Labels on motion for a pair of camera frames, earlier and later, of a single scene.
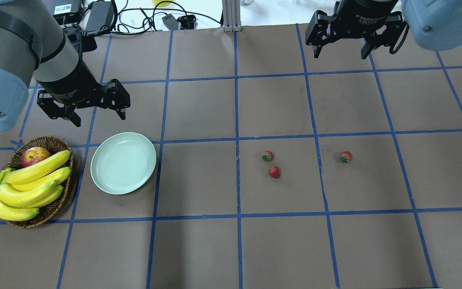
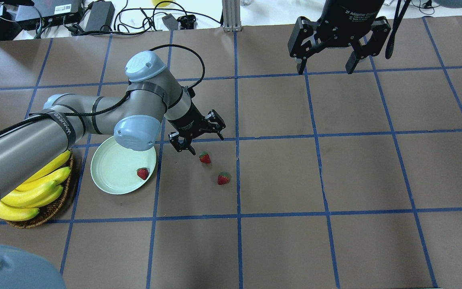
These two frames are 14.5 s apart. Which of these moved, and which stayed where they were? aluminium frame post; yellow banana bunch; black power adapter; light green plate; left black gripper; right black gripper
Moved: right black gripper; left black gripper
Stayed: light green plate; yellow banana bunch; black power adapter; aluminium frame post
